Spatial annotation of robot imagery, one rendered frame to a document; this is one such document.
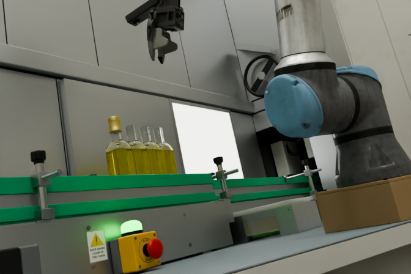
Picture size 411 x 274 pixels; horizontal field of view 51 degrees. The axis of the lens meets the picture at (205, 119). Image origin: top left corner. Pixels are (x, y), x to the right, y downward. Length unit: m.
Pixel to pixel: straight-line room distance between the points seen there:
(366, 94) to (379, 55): 3.13
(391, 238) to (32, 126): 0.93
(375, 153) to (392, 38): 3.12
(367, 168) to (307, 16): 0.30
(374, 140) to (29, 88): 0.91
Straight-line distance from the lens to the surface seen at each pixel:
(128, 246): 0.90
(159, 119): 1.58
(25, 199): 0.87
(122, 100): 1.48
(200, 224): 1.16
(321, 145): 2.06
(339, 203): 0.89
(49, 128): 1.30
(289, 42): 0.83
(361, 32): 4.15
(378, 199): 0.83
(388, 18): 4.02
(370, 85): 0.91
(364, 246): 0.71
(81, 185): 0.94
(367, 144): 0.88
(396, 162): 0.89
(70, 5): 1.56
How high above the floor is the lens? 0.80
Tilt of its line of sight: 15 degrees up
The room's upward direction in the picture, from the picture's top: 12 degrees counter-clockwise
